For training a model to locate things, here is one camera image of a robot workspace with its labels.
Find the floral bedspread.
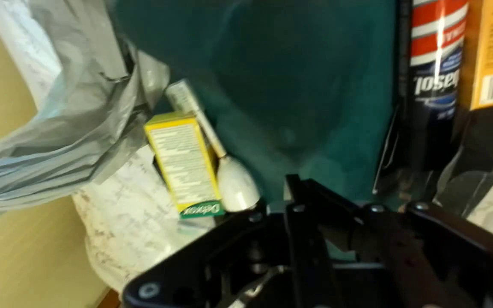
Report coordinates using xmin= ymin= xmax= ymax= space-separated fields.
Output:
xmin=73 ymin=144 xmax=493 ymax=296

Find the grey plastic bag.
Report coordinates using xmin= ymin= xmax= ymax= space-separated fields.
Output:
xmin=0 ymin=0 xmax=172 ymax=227

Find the teal green cloth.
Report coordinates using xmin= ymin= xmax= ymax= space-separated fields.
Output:
xmin=109 ymin=0 xmax=400 ymax=203

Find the yellow cardboard box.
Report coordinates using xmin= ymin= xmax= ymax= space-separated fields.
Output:
xmin=143 ymin=109 xmax=228 ymax=221

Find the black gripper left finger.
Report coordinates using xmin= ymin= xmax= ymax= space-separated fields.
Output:
xmin=122 ymin=173 xmax=343 ymax=308

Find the black shaving cream can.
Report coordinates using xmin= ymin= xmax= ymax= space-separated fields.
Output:
xmin=398 ymin=0 xmax=472 ymax=176

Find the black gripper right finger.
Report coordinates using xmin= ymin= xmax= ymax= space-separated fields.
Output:
xmin=331 ymin=193 xmax=493 ymax=308

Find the white brush with round head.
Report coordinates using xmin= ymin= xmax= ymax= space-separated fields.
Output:
xmin=163 ymin=79 xmax=263 ymax=214

